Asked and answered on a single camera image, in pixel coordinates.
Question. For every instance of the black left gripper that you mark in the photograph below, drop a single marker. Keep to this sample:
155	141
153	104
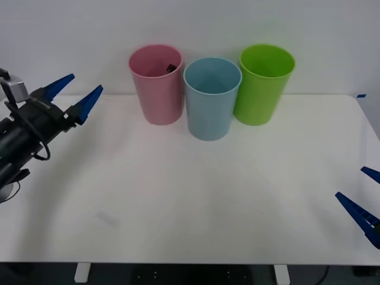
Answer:
44	118

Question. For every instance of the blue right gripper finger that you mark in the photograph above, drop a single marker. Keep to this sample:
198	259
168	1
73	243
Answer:
372	173
360	218

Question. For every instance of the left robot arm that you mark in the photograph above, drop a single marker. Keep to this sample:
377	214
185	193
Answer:
15	142

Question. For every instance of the pink plastic bin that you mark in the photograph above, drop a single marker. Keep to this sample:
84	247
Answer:
160	98

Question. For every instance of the white table leg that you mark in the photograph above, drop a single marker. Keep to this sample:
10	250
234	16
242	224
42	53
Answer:
81	272
281	274

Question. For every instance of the black can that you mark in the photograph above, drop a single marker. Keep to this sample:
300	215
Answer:
171	68

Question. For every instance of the green plastic bin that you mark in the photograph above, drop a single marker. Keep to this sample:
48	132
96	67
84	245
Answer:
258	98

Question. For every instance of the pale blue plastic bin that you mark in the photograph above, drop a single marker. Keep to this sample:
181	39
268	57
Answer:
209	115

